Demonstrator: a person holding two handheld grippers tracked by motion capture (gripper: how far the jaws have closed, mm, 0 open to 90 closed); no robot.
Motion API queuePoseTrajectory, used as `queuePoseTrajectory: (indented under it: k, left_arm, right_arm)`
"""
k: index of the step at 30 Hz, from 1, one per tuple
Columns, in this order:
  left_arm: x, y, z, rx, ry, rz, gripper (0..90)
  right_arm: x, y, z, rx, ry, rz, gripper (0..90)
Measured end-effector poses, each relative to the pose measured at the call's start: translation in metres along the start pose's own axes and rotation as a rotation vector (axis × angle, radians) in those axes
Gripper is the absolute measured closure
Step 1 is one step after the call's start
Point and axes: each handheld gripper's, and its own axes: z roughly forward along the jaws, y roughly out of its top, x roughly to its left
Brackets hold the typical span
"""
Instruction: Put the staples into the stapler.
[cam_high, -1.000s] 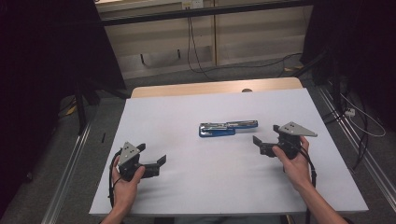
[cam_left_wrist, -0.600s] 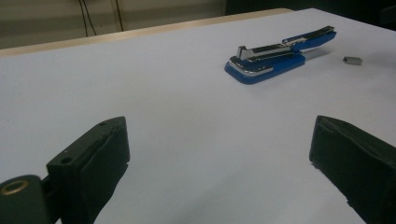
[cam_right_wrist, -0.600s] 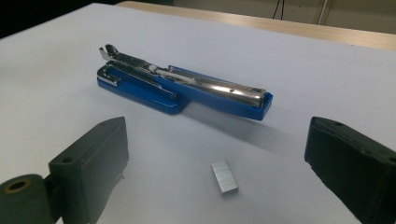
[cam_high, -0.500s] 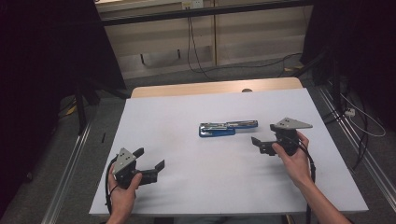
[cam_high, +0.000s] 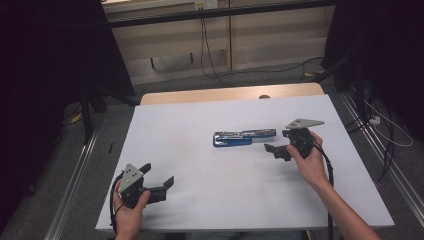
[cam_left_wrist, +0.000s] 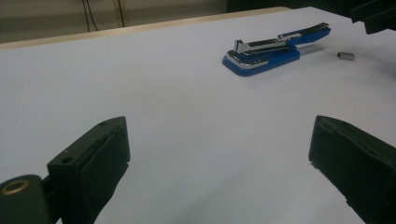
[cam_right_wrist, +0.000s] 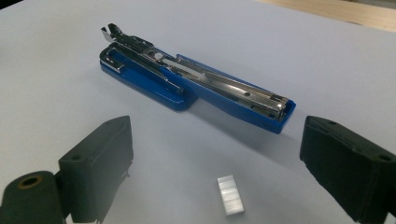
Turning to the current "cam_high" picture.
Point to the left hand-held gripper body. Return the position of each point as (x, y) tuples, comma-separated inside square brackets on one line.
[(131, 182)]

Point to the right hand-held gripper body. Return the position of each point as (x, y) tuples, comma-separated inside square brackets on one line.
[(301, 140)]

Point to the blue stapler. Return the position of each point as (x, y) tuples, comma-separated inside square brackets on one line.
[(230, 141)]

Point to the person's right hand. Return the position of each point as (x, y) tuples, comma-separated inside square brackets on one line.
[(313, 166)]

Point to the person's left hand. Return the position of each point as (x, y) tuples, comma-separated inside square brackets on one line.
[(130, 218)]

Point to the small black floor object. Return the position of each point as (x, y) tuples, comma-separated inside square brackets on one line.
[(110, 147)]

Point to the brown table grommet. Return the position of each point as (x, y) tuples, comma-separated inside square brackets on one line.
[(264, 97)]

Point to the yellow floor tape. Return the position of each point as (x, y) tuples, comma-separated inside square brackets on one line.
[(315, 72), (76, 117)]

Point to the white power strip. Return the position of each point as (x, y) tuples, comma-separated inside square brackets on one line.
[(375, 120)]

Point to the black metal stand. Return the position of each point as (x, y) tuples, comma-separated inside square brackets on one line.
[(87, 116), (358, 83)]

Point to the light wooden cabinet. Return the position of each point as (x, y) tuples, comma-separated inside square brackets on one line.
[(266, 40)]

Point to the dark curtain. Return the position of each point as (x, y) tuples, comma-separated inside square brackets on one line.
[(40, 73), (383, 60)]

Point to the black horizontal bar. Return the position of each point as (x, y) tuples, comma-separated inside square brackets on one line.
[(216, 12)]

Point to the aluminium floor rail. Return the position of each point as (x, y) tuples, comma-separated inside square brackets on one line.
[(71, 186), (393, 166)]

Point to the black bracket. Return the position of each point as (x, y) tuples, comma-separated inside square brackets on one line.
[(152, 63), (191, 57)]

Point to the white wall socket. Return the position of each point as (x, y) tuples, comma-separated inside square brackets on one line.
[(206, 4)]

